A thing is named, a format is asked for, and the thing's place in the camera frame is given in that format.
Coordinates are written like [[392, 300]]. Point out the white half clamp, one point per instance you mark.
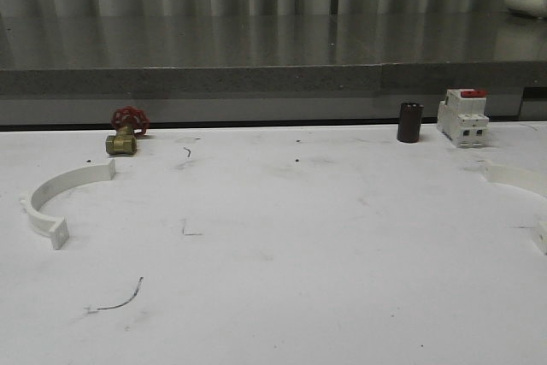
[[52, 227], [526, 180]]

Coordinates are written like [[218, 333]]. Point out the grey stone counter slab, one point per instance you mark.
[[75, 72]]

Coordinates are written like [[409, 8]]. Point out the dark brown cylinder coupling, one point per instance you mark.
[[409, 125]]

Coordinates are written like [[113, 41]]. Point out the brass valve red handwheel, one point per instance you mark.
[[129, 123]]

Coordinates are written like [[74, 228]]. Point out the white circuit breaker red switch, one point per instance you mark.
[[461, 117]]

